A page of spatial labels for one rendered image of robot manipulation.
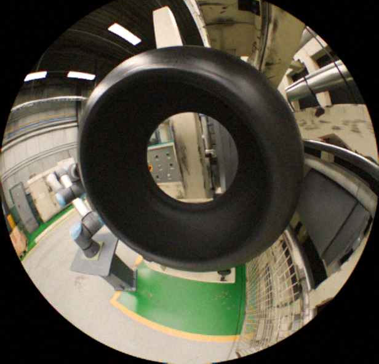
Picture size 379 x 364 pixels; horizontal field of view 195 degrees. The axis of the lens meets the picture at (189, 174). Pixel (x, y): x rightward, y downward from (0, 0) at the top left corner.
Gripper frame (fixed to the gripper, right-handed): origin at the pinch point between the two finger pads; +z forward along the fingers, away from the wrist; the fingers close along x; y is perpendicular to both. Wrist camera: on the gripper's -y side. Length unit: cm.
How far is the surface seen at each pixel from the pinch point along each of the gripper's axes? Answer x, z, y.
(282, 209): -12, 59, 3
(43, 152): 32, -773, 85
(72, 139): 258, -777, 109
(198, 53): -12, 48, 22
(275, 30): -6, 65, 38
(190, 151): 27.0, 36.2, 3.8
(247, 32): 8, 63, 50
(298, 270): -16, 71, -14
